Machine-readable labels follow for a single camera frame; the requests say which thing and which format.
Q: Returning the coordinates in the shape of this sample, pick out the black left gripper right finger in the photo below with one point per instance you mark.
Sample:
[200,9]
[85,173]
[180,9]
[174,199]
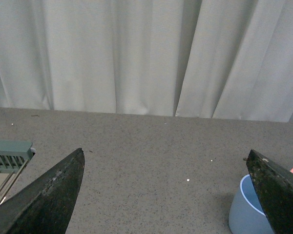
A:
[273,185]

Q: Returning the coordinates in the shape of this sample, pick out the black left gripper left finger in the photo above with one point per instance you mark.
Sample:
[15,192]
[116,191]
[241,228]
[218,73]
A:
[45,206]

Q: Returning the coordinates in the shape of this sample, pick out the light blue plastic cup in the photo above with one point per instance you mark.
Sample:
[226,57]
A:
[246,215]

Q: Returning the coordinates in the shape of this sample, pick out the green slatted rack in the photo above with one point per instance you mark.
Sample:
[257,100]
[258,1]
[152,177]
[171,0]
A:
[14,157]

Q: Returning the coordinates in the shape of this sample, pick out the white pleated curtain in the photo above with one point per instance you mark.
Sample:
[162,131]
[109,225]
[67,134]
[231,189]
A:
[227,59]

